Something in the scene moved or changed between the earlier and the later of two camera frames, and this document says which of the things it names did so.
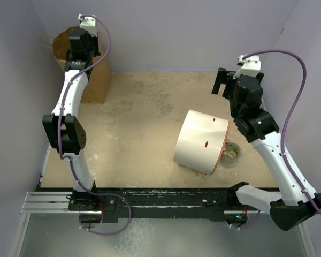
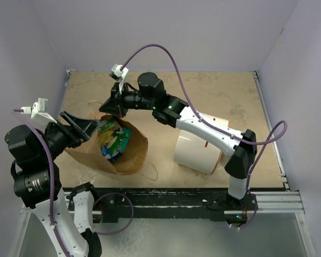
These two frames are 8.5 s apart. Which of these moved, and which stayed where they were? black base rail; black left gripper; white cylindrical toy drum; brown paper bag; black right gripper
Moved: brown paper bag; black left gripper; black right gripper
Stayed: white cylindrical toy drum; black base rail
